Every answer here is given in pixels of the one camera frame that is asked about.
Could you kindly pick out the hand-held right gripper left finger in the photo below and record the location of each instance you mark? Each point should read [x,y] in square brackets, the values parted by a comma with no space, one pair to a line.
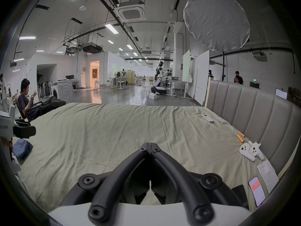
[110,189]

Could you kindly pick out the white humanoid robot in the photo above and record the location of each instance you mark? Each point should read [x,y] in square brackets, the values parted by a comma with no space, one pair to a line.
[159,79]

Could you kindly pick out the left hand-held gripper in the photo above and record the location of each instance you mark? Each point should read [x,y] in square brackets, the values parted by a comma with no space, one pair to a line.
[6,125]

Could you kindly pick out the dark blue garment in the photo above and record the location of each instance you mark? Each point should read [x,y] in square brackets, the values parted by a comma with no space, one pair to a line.
[22,148]

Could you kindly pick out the bed with pale green sheet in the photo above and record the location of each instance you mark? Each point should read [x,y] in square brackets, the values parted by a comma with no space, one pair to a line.
[98,131]

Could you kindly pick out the grey padded headboard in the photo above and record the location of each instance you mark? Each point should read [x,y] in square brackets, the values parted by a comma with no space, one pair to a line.
[258,112]

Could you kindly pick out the round white softbox lamp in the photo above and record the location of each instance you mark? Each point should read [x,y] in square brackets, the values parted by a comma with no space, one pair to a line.
[216,20]

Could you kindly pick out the white washing machine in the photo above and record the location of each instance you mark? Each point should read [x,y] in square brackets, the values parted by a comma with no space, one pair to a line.
[64,90]

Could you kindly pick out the white remote control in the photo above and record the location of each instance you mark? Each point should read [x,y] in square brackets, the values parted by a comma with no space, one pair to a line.
[208,118]

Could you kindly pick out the white work table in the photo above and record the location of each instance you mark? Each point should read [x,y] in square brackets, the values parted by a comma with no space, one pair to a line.
[176,85]

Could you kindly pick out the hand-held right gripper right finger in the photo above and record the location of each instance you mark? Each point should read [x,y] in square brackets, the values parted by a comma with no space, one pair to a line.
[188,189]

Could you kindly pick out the desk with monitors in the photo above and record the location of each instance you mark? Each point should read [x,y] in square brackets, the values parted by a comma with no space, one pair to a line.
[71,81]

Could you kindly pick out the white paper sheet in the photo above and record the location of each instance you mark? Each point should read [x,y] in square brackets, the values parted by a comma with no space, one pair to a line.
[270,176]

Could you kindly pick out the phone with lit screen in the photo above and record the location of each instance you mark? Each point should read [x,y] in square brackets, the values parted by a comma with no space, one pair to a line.
[256,191]

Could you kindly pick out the black phone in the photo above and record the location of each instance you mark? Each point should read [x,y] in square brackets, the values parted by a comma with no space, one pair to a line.
[240,195]

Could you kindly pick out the white carton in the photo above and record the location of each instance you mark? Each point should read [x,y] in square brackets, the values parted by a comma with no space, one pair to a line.
[153,96]

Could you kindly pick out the desk with monitor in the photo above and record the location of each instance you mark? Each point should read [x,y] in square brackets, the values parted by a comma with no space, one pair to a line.
[120,80]

